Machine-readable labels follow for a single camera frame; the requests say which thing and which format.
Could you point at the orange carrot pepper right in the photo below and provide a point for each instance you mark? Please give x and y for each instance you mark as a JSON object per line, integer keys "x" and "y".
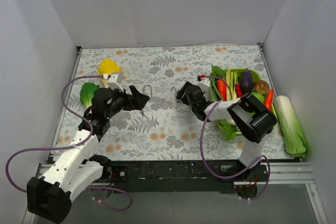
{"x": 269, "y": 99}

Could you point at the green bok choy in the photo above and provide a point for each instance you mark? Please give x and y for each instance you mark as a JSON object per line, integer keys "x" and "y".
{"x": 87, "y": 93}

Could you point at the green spinach leaves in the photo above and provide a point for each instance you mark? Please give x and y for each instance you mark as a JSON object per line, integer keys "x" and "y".
{"x": 217, "y": 71}

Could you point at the white green scallions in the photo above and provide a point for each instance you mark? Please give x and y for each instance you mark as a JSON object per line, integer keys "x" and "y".
{"x": 231, "y": 79}

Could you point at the large brass long-shackle padlock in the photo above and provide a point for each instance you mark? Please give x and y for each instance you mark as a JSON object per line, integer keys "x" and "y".
{"x": 147, "y": 90}

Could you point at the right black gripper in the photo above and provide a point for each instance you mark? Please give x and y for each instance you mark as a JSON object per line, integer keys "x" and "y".
{"x": 186, "y": 94}

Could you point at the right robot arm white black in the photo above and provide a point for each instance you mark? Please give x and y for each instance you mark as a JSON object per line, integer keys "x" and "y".
{"x": 253, "y": 119}

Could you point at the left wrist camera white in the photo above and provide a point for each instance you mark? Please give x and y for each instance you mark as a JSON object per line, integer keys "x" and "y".
{"x": 113, "y": 81}

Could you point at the brown mushroom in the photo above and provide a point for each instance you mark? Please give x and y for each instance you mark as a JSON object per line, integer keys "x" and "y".
{"x": 261, "y": 86}

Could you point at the round green cabbage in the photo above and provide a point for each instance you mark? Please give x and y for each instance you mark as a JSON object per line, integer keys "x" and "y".
{"x": 259, "y": 96}

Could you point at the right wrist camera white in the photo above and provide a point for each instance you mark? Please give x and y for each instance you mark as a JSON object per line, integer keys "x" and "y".
{"x": 204, "y": 84}

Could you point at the yellow napa cabbage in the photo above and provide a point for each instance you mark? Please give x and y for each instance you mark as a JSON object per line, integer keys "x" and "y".
{"x": 108, "y": 66}

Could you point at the orange red pepper left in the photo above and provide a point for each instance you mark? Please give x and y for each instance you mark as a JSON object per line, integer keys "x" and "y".
{"x": 221, "y": 87}

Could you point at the green long beans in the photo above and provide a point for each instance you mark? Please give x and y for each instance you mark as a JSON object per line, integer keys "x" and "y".
{"x": 213, "y": 91}

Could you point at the purple eggplant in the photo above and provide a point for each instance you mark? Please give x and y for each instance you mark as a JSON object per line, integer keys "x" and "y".
{"x": 246, "y": 82}

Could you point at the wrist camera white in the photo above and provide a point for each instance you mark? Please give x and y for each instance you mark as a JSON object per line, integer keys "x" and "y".
{"x": 204, "y": 84}
{"x": 113, "y": 81}

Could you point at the floral table cloth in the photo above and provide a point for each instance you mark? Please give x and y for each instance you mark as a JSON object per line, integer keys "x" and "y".
{"x": 169, "y": 130}

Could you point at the small brass padlock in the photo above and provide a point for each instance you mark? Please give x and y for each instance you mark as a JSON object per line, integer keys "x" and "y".
{"x": 174, "y": 91}

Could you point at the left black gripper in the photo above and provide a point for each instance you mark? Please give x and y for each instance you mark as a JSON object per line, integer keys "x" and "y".
{"x": 131, "y": 100}

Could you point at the red chili pepper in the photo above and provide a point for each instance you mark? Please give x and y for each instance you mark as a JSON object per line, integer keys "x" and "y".
{"x": 238, "y": 90}

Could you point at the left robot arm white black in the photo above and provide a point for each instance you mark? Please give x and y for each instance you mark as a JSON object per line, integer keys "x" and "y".
{"x": 51, "y": 195}

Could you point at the large green napa cabbage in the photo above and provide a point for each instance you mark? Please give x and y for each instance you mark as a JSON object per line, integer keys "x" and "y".
{"x": 294, "y": 139}

